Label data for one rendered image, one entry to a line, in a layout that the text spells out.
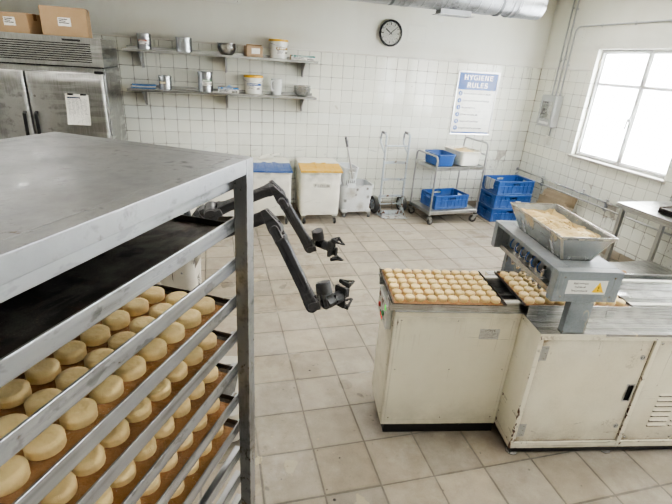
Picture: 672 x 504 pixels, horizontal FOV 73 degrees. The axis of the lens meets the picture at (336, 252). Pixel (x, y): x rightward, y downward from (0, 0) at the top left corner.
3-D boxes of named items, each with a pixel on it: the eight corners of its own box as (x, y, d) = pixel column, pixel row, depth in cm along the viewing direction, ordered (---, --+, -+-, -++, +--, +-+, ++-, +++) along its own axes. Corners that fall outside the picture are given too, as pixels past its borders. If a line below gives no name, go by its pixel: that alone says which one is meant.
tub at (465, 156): (461, 159, 659) (463, 145, 651) (481, 166, 622) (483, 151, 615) (440, 160, 646) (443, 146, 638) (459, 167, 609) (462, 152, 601)
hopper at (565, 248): (550, 226, 269) (556, 203, 264) (610, 265, 218) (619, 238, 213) (504, 224, 266) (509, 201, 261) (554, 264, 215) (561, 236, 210)
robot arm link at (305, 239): (273, 191, 251) (275, 201, 242) (283, 187, 250) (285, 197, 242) (305, 246, 277) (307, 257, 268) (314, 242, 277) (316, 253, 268)
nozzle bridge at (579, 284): (533, 271, 290) (547, 221, 277) (604, 334, 224) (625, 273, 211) (484, 270, 287) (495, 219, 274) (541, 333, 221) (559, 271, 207)
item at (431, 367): (472, 395, 302) (500, 275, 267) (493, 434, 271) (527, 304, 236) (369, 395, 295) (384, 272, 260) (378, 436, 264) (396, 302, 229)
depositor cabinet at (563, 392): (629, 377, 332) (669, 275, 299) (711, 456, 267) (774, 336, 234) (462, 377, 319) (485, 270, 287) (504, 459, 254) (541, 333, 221)
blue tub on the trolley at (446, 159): (440, 160, 641) (442, 149, 634) (455, 167, 606) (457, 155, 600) (421, 160, 631) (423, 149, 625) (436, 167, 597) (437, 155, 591)
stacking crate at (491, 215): (510, 213, 701) (513, 200, 693) (525, 222, 665) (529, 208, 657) (475, 213, 688) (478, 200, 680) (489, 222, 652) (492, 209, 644)
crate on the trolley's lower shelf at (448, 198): (451, 200, 678) (453, 187, 670) (466, 208, 646) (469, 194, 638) (419, 202, 657) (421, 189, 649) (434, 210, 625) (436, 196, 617)
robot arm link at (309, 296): (270, 226, 205) (265, 229, 194) (282, 220, 205) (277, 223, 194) (310, 309, 211) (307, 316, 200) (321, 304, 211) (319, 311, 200)
